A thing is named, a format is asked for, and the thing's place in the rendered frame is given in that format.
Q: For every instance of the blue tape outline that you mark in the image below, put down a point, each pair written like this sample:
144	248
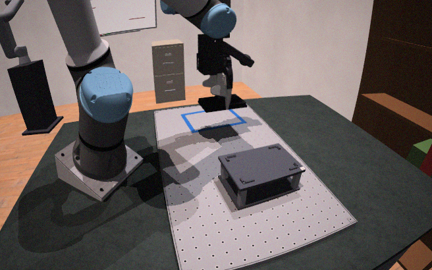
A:
193	131

